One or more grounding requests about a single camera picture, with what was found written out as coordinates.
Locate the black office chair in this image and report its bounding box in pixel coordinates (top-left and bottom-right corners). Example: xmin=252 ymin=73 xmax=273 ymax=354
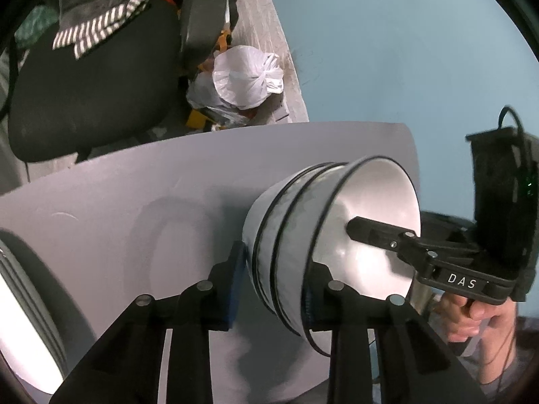
xmin=1 ymin=0 xmax=237 ymax=163

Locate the white plate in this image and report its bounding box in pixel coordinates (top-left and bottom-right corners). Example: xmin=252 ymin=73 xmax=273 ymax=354
xmin=1 ymin=243 xmax=68 ymax=395

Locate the right hand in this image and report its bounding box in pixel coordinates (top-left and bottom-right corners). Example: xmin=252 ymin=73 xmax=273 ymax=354
xmin=435 ymin=294 xmax=517 ymax=348

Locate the white bowl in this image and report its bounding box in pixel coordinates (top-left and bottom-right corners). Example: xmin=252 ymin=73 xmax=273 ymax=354
xmin=242 ymin=162 xmax=335 ymax=313
xmin=257 ymin=162 xmax=345 ymax=336
xmin=275 ymin=157 xmax=421 ymax=356

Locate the dark grey hooded sweater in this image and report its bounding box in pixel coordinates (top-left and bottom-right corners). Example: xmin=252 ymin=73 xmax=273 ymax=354
xmin=52 ymin=0 xmax=149 ymax=59

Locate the white plastic bag on floor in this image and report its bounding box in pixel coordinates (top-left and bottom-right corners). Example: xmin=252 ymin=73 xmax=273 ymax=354
xmin=186 ymin=45 xmax=284 ymax=128

